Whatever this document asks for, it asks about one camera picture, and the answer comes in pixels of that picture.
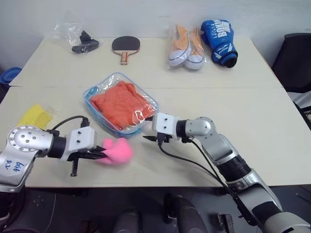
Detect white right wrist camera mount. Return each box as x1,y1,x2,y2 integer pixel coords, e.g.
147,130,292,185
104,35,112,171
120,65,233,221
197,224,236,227
152,113,180,141

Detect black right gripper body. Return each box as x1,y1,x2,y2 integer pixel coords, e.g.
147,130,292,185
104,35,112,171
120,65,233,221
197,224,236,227
156,133,180,146

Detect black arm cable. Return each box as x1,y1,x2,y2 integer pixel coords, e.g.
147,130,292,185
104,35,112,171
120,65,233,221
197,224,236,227
157,138,258,226
47,116,91,134

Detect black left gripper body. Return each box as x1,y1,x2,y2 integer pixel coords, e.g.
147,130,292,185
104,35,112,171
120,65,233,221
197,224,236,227
65,148,98,177

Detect orange white sneaker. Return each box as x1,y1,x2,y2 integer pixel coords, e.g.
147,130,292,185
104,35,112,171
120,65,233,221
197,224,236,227
169,24,192,67
186,26,205,71

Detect bagged orange sneakers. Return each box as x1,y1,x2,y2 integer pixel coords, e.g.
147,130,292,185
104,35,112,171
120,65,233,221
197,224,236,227
167,23,207,71

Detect bagged black object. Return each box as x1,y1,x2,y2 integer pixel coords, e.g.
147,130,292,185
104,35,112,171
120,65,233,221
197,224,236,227
51,21,104,55

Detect blue boxing glove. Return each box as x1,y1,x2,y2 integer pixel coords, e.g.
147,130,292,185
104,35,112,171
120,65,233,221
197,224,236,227
200,18,238,68

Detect yellow cloth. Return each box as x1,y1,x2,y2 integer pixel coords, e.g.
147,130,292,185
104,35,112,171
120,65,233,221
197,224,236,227
18,103,60,131

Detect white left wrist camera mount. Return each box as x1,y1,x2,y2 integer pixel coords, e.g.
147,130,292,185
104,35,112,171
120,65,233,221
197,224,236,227
63,127,98,162

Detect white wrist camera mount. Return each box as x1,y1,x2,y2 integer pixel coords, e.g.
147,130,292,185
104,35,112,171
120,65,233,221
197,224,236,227
152,113,180,141
63,127,98,162

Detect blue plastic bowl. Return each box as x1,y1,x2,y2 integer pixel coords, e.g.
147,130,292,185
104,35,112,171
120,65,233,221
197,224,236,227
0,67,22,85

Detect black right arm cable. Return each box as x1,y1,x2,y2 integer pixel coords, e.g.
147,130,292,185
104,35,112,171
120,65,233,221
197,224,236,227
157,138,258,226

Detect black folded item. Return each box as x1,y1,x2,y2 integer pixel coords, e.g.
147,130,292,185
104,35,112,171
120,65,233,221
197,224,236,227
71,30,100,54

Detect dark rounded shape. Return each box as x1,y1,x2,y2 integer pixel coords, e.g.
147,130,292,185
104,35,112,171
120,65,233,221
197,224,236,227
165,193,207,233

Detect black table tennis paddle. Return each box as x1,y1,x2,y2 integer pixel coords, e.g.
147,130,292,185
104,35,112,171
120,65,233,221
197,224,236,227
111,35,141,66

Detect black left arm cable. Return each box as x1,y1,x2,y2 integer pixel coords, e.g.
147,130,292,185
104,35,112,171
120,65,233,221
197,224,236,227
47,116,91,134

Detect pink fluffy cloth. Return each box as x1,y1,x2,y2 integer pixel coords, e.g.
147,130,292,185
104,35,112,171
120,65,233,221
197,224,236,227
96,137,134,166

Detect black chair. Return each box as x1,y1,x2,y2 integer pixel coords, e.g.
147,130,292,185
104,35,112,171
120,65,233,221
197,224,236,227
271,33,311,132

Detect bagged orange cloth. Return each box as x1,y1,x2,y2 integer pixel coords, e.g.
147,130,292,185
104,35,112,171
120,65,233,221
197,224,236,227
83,72,160,139

